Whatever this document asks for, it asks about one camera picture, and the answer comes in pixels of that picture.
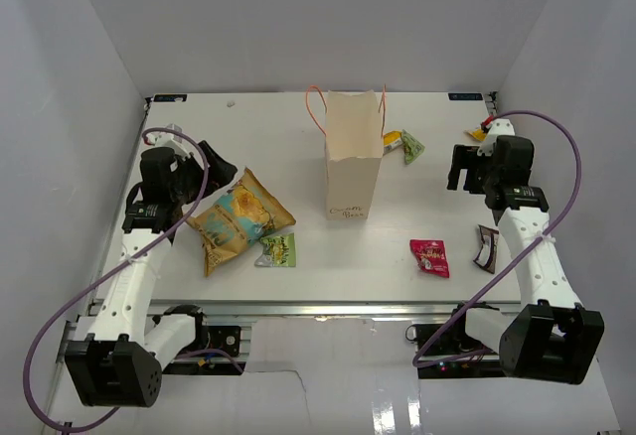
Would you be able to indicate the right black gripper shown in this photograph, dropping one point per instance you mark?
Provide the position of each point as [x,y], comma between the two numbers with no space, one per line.
[463,157]

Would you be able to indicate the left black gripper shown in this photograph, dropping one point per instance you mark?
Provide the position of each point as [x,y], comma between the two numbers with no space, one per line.
[221,172]

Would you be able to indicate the light green snack packet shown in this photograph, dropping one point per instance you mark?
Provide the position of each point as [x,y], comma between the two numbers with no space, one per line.
[412,148]

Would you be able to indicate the yellow chips bag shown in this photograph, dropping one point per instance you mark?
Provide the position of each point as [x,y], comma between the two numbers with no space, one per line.
[237,220]

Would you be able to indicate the green candy packet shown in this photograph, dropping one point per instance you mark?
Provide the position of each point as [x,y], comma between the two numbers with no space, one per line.
[277,251]

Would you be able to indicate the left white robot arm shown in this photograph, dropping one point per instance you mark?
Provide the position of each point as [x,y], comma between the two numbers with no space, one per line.
[120,362]

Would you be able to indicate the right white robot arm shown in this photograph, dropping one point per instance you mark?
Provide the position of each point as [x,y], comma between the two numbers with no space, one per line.
[553,338]

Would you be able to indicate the cream paper bag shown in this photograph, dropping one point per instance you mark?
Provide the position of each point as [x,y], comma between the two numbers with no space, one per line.
[354,147]

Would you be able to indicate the small yellow snack packet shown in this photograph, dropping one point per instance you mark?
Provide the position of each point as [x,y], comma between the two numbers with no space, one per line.
[477,134]

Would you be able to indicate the yellow snack bar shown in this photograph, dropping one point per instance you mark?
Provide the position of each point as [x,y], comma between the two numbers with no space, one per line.
[391,141]

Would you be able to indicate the red candy packet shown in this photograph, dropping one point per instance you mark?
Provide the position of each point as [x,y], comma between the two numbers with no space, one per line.
[431,257]

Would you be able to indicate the brown chocolate wrapper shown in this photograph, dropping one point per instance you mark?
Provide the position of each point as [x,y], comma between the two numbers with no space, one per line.
[486,256]

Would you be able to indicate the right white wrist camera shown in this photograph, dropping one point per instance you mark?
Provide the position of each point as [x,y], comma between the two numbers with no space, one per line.
[494,128]

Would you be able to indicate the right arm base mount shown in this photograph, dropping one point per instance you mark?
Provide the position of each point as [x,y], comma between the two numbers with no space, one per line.
[459,357]

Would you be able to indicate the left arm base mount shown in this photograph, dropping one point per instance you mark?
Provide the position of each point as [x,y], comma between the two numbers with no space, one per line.
[222,356]

